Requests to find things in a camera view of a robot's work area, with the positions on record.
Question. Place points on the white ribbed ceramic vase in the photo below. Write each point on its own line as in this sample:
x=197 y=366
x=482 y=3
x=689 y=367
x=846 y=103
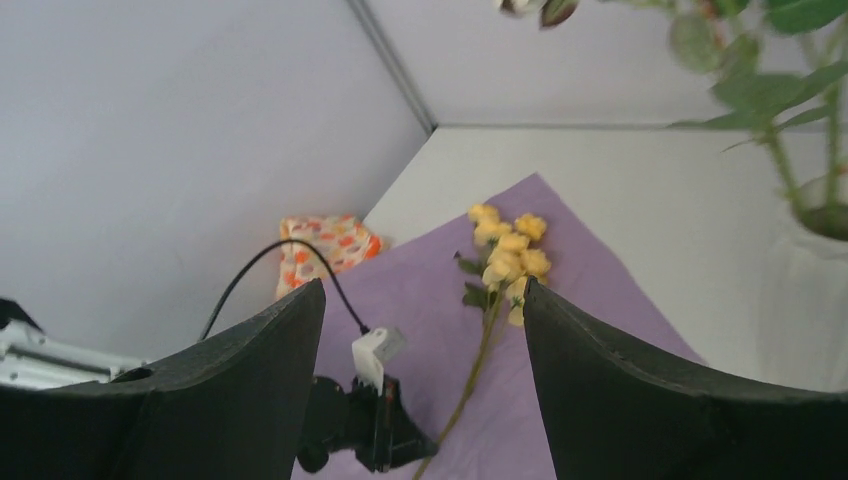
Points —
x=801 y=329

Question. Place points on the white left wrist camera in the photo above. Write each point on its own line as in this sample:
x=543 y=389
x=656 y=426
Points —
x=372 y=351

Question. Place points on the orange floral cloth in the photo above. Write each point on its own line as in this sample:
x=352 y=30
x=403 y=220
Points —
x=343 y=240

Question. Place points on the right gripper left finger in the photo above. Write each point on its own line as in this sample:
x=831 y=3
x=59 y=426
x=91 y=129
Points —
x=229 y=407

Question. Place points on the yellow rose stem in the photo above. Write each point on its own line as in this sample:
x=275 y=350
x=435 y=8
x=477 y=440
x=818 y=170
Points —
x=505 y=255

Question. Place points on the white rose stem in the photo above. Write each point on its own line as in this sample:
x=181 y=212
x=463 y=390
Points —
x=712 y=38

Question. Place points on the peach rose stem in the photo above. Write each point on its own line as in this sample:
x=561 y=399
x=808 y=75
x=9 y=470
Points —
x=550 y=13

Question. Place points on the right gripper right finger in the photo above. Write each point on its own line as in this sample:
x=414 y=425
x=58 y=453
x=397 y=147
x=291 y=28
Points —
x=617 y=407

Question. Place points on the purple wrapping paper sheet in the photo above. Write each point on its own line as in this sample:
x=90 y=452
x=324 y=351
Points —
x=417 y=287

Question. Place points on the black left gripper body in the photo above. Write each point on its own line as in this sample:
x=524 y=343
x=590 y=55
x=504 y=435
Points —
x=367 y=420

